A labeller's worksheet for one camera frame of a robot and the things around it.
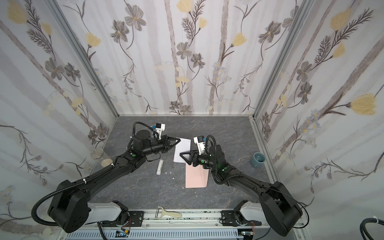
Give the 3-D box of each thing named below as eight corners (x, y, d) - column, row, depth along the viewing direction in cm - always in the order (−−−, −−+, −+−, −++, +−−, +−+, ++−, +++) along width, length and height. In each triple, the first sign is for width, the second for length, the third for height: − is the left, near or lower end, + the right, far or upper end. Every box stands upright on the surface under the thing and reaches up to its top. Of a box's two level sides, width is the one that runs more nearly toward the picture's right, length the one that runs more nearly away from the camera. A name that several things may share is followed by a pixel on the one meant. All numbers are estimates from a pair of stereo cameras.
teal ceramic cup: (251, 167, 95) (255, 161, 89) (248, 158, 99) (252, 152, 93) (262, 167, 95) (267, 162, 89) (259, 158, 100) (263, 152, 93)
